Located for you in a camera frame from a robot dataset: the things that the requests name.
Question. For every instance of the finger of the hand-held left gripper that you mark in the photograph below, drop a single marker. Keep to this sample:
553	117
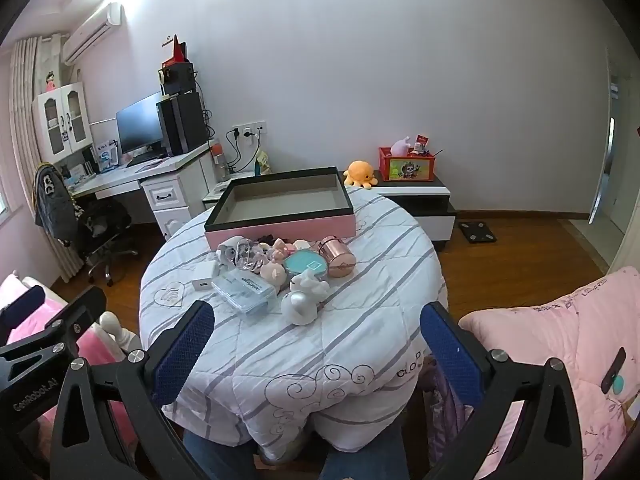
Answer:
80	315
27	305

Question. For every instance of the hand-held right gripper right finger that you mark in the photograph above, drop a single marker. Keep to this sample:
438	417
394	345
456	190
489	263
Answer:
450	355

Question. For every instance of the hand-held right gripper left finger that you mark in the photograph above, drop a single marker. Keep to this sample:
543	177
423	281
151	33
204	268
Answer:
185	355

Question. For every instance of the clear plastic box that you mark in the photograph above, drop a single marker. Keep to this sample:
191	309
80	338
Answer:
245	292

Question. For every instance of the grey white small plush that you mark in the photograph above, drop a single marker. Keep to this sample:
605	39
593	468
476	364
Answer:
227	251

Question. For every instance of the pink pig figurine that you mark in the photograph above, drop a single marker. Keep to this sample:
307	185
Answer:
272	275

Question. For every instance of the white unicorn figurine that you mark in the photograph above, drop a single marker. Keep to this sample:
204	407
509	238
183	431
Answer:
300	305

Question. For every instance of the black hair claw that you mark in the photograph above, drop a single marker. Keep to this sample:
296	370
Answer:
265	238

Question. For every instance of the pink doll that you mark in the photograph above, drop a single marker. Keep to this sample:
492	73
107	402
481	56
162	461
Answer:
280	249

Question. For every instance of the rose gold cylinder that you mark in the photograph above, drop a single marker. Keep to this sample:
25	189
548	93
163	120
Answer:
337	260

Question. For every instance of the teal round compact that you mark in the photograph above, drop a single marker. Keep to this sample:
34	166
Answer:
305	263

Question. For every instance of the pink box with black rim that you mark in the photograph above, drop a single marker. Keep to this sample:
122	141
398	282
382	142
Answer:
280	230

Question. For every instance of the purple printed cloth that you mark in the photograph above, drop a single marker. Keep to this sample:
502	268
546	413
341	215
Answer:
442	422

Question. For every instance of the white charger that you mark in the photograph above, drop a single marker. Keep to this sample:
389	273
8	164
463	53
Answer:
202	282

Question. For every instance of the black office chair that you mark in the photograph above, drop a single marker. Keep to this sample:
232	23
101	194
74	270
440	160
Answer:
100	230

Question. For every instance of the pink printed blanket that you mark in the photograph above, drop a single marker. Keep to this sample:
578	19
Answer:
550	320

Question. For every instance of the dark jacket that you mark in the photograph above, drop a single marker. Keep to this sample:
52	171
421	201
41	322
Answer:
55	200

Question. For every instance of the clear plastic bag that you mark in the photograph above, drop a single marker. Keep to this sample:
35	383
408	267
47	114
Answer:
247	257

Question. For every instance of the black bathroom scale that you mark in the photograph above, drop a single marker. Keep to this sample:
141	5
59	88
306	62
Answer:
477	231

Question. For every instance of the white black low cabinet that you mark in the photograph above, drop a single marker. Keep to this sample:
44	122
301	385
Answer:
425	210

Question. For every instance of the white desk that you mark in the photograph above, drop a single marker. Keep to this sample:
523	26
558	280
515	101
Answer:
175	195

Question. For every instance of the white low table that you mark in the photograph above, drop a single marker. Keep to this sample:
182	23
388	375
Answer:
215	196

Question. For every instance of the blue white carton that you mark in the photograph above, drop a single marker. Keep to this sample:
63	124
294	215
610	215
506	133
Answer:
106	155

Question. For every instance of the black remote control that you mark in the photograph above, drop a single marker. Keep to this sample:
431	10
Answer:
614	367

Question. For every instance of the black keyboard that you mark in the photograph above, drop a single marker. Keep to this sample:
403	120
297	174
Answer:
142	160

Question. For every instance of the white glass-door cabinet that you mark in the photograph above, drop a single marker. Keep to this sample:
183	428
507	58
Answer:
60	125

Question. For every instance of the red storage box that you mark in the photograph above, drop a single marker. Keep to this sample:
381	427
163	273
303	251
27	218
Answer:
407	167

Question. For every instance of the beige curtain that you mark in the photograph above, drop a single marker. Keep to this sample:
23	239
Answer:
25	110

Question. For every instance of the black computer monitor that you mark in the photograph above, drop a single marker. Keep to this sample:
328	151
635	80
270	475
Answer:
140	125

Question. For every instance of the orange octopus plush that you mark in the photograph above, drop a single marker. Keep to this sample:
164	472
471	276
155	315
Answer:
360	172

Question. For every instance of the bottle with orange lid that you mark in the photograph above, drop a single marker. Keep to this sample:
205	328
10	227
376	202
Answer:
217	152

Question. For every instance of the colourful snack bag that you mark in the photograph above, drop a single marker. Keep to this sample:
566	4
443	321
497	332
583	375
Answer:
261	164

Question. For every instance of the purple plush toy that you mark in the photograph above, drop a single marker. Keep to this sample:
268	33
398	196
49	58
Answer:
401	146

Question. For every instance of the black computer tower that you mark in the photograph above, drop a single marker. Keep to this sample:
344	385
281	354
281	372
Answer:
182	125

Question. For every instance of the small doll figure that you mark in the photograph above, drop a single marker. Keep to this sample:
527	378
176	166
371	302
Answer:
50	82

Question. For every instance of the white door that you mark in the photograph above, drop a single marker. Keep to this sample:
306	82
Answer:
617	160

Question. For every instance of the white air conditioner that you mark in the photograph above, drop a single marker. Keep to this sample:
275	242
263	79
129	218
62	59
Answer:
92	35

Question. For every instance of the white wall outlet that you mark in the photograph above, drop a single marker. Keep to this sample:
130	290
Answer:
250	130

